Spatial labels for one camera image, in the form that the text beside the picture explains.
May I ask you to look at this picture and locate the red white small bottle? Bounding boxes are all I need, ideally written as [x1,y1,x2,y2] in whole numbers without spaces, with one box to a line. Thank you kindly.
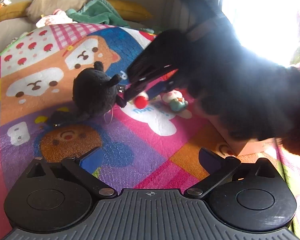
[133,92,149,109]

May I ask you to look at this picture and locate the green pink figurine toy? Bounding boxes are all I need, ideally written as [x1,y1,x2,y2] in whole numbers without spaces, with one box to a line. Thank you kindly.
[162,90,189,112]

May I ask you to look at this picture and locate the black plush toy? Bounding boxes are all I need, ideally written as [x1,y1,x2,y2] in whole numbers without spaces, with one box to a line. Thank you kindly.
[46,61,127,127]

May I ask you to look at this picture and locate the pink cardboard box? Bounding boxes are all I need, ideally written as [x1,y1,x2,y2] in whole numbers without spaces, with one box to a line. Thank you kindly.
[207,116,276,156]

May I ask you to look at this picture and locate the yellow cushion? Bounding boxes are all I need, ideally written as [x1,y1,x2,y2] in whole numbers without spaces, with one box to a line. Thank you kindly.
[107,0,153,22]

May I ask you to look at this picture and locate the colourful cartoon play mat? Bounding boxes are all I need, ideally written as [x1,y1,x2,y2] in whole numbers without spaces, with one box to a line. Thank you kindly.
[0,24,232,239]

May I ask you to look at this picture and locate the green towel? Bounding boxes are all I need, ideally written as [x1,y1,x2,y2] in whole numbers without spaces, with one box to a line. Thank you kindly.
[65,0,130,28]

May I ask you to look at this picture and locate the beige pillow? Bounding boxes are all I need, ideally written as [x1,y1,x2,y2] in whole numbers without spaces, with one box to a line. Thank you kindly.
[26,0,87,23]

